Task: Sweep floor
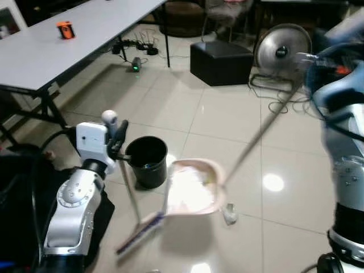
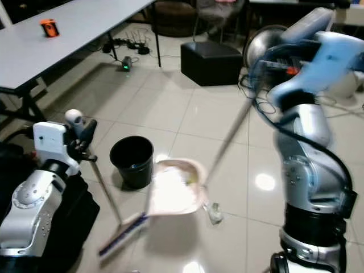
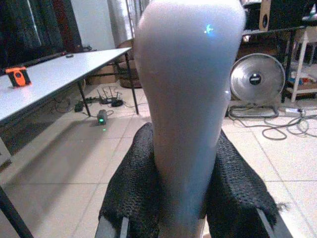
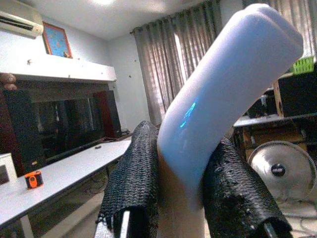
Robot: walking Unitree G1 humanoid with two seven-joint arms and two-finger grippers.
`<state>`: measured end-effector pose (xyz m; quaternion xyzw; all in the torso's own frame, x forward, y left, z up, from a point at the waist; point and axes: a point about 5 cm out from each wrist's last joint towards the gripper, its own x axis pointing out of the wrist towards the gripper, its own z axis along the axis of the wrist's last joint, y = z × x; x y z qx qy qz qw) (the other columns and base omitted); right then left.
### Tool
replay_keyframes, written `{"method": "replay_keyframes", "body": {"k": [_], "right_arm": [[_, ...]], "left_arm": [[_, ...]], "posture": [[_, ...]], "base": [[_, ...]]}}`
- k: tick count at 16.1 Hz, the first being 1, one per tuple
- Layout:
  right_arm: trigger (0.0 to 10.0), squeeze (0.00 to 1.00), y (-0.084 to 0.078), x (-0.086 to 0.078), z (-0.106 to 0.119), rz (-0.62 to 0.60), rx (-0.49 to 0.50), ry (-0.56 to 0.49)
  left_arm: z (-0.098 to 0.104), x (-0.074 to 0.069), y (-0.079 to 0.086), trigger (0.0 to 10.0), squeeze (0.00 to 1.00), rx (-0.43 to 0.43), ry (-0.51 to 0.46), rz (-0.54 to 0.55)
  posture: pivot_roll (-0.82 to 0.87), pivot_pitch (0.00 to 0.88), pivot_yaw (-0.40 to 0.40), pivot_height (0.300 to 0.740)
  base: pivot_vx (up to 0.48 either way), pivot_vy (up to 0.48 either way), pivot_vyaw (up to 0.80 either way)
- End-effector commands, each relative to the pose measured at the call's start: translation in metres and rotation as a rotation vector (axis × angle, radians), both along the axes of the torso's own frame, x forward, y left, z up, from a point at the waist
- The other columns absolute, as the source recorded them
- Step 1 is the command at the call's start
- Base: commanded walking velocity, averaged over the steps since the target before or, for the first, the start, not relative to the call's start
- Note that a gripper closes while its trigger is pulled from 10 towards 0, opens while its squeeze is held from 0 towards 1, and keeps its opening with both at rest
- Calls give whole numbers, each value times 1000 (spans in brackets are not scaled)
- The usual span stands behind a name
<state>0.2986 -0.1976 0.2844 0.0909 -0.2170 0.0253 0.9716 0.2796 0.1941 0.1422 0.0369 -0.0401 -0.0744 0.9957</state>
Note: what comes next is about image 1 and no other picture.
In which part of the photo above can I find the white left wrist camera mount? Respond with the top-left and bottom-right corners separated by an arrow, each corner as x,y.
75,121 -> 113,167

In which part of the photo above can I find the white picture frame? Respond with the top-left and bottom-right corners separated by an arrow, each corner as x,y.
0,0 -> 28,39

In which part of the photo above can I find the dark brown round stool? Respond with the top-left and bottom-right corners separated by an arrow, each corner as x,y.
162,0 -> 206,38

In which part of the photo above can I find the black cube ottoman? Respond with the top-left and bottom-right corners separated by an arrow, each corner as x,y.
190,40 -> 254,88

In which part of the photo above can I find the small device with green light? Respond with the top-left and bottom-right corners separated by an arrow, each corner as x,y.
130,57 -> 143,73

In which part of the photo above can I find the black fan cable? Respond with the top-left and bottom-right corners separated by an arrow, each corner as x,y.
249,74 -> 302,115

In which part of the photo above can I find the broom with white knob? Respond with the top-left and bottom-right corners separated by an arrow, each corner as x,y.
102,110 -> 167,255

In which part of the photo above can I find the silver floor fan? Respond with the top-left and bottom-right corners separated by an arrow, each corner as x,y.
250,23 -> 314,90

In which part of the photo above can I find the black power strip with cables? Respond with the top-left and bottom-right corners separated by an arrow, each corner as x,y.
111,39 -> 161,57

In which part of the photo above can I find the orange and black device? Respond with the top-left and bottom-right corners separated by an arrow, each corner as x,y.
56,21 -> 76,40

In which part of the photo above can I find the grey folding table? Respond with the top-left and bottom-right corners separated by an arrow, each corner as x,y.
0,0 -> 171,146

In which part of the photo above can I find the white paper trash pile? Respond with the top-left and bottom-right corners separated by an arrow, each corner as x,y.
169,168 -> 218,212

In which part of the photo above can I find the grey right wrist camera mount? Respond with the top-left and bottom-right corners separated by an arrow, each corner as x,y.
327,13 -> 364,53

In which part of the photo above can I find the beige long-handled dustpan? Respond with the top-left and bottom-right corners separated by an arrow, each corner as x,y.
164,80 -> 305,217

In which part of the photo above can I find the small crumpled white paper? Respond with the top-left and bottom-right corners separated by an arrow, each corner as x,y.
222,202 -> 238,226

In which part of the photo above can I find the metal frame chair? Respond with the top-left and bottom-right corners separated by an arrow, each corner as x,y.
202,0 -> 257,42

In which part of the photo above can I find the black waste bucket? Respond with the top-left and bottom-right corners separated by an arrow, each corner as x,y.
125,136 -> 169,189

